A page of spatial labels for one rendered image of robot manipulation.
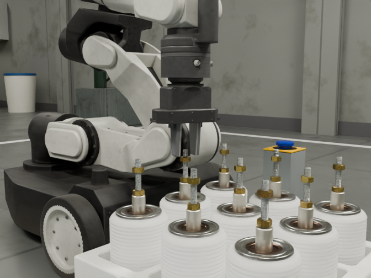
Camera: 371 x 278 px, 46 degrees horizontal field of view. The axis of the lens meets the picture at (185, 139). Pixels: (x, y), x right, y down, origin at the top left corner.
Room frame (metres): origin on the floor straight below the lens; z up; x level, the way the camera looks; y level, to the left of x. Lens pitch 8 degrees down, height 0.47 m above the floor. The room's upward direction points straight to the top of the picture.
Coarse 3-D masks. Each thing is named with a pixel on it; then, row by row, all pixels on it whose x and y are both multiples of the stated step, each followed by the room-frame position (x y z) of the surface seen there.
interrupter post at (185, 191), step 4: (180, 184) 0.77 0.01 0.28; (184, 184) 0.76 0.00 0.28; (188, 184) 0.77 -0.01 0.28; (180, 188) 0.77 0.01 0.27; (184, 188) 0.76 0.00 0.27; (188, 188) 0.77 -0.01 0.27; (180, 192) 0.77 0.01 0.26; (184, 192) 0.76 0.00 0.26; (188, 192) 0.77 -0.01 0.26; (180, 196) 0.77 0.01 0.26; (184, 196) 0.76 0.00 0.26; (188, 196) 0.77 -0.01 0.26
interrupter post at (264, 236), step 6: (258, 228) 0.53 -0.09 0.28; (264, 228) 0.52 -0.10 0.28; (270, 228) 0.52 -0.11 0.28; (258, 234) 0.52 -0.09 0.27; (264, 234) 0.52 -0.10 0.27; (270, 234) 0.52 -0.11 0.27; (258, 240) 0.52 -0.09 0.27; (264, 240) 0.52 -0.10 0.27; (270, 240) 0.52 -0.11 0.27; (258, 246) 0.52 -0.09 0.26; (264, 246) 0.52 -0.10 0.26; (270, 246) 0.52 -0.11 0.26; (264, 252) 0.52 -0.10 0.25
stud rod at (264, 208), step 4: (264, 180) 0.53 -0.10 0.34; (268, 180) 0.53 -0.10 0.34; (264, 184) 0.53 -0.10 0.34; (268, 184) 0.53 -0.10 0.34; (264, 188) 0.53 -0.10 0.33; (268, 188) 0.53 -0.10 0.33; (264, 200) 0.53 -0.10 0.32; (268, 200) 0.53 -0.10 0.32; (264, 204) 0.53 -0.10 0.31; (268, 204) 0.53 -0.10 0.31; (264, 208) 0.53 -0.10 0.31; (268, 208) 0.53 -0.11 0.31; (264, 212) 0.53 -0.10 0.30; (264, 216) 0.53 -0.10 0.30
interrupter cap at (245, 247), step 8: (240, 240) 0.55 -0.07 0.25; (248, 240) 0.55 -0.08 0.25; (280, 240) 0.55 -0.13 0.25; (240, 248) 0.53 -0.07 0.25; (248, 248) 0.53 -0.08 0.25; (280, 248) 0.53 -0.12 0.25; (288, 248) 0.53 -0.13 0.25; (248, 256) 0.50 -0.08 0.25; (256, 256) 0.50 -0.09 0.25; (264, 256) 0.50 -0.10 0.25; (272, 256) 0.50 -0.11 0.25; (280, 256) 0.50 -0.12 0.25; (288, 256) 0.50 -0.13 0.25
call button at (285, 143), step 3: (279, 141) 0.96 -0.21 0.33; (282, 141) 0.96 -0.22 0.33; (285, 141) 0.96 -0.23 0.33; (288, 141) 0.96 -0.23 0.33; (291, 141) 0.96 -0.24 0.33; (276, 144) 0.96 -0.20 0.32; (279, 144) 0.95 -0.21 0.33; (282, 144) 0.95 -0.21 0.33; (285, 144) 0.95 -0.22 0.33; (288, 144) 0.95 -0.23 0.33; (291, 144) 0.95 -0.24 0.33; (279, 147) 0.96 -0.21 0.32; (282, 147) 0.95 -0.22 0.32; (285, 147) 0.95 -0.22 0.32; (288, 147) 0.95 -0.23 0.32; (291, 147) 0.96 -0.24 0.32
